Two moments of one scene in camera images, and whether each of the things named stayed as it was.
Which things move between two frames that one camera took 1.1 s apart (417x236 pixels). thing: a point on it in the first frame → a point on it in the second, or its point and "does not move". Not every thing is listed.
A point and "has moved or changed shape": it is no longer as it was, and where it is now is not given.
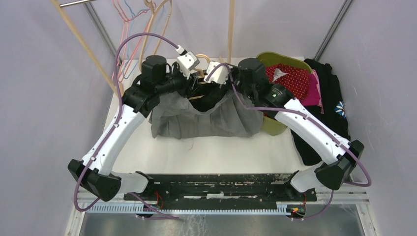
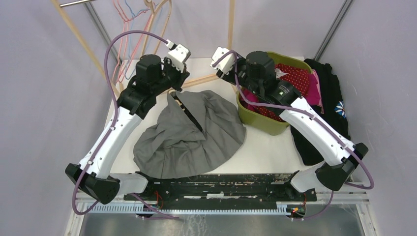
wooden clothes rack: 116,92 does not move
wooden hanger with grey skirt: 201,79 → 179,103
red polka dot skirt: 294,78 does not move
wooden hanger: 149,3 does not move
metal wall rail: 344,9 does not move
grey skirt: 173,115 has moved or changed shape
